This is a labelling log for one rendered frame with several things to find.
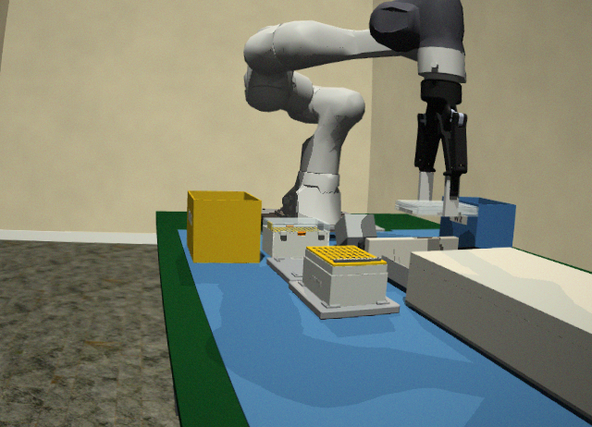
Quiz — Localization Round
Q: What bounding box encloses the blue open-top bin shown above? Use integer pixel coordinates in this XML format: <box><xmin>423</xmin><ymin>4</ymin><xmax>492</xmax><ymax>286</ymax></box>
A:
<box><xmin>439</xmin><ymin>197</ymin><xmax>516</xmax><ymax>249</ymax></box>

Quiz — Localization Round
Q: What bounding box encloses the blue bench mat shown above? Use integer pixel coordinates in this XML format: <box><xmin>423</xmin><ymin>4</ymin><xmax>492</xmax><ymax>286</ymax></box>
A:
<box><xmin>178</xmin><ymin>229</ymin><xmax>592</xmax><ymax>427</ymax></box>

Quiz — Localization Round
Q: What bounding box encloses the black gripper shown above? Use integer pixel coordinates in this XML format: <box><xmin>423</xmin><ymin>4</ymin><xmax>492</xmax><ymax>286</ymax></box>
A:
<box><xmin>414</xmin><ymin>79</ymin><xmax>467</xmax><ymax>216</ymax></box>

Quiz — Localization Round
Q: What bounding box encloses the yellow open-top bin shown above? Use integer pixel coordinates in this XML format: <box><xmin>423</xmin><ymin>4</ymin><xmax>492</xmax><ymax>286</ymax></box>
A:
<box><xmin>187</xmin><ymin>190</ymin><xmax>262</xmax><ymax>263</ymax></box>

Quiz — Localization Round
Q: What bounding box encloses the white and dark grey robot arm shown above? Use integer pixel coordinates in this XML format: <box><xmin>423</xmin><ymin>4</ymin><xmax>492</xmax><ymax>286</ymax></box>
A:
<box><xmin>243</xmin><ymin>0</ymin><xmax>466</xmax><ymax>225</ymax></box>

